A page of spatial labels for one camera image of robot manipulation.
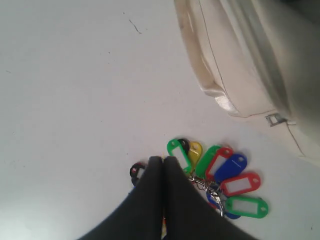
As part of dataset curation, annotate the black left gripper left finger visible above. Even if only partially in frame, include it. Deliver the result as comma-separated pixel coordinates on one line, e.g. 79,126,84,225
80,156,164,240

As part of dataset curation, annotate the cream fabric duffel bag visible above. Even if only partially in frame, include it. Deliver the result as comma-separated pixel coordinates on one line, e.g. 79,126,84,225
174,0,320,165

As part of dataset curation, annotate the colourful key tag bunch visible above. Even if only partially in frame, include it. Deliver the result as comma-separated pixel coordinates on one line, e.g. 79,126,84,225
129,137,270,240

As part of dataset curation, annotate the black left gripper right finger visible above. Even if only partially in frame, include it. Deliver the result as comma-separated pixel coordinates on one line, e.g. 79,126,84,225
163,156,253,240

